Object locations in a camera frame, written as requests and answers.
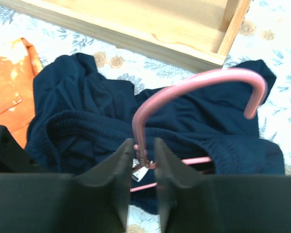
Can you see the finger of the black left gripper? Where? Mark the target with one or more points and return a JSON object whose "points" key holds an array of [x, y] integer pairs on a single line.
{"points": [[13, 158]]}

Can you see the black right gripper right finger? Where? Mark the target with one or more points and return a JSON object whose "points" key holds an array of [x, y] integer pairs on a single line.
{"points": [[190, 202]]}

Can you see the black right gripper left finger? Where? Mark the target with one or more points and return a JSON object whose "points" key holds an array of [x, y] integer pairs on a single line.
{"points": [[93, 202]]}

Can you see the navy blue shorts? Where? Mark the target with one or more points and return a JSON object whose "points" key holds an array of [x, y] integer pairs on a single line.
{"points": [[81, 118]]}

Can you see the pink wire hanger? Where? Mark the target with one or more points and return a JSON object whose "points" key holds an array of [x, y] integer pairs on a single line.
{"points": [[198, 82]]}

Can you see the orange white patterned shorts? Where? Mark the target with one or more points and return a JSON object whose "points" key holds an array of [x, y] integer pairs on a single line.
{"points": [[19, 65]]}

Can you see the white garment label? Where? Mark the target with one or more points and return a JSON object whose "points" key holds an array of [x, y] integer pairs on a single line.
{"points": [[140, 173]]}

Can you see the wooden clothes rack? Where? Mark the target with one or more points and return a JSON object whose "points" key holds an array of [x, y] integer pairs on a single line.
{"points": [[195, 35]]}

